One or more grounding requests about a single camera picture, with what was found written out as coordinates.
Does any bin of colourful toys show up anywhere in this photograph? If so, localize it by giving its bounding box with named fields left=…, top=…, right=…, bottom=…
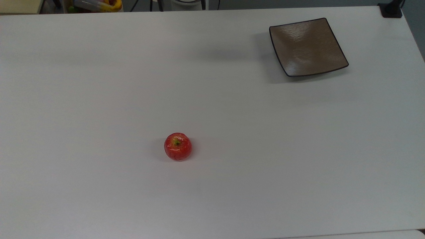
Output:
left=66, top=0, right=123, bottom=13

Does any black table clamp base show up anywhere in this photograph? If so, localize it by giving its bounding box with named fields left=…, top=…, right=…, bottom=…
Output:
left=378, top=0, right=404, bottom=18

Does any beige cabinet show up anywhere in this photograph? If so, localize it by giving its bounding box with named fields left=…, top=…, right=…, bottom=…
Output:
left=0, top=0, right=45, bottom=15

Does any red apple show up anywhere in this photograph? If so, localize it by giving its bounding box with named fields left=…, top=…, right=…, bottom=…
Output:
left=164, top=132, right=193, bottom=162

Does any brown square ceramic plate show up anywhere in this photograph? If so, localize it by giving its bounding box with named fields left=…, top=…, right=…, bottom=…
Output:
left=269, top=18, right=349, bottom=77

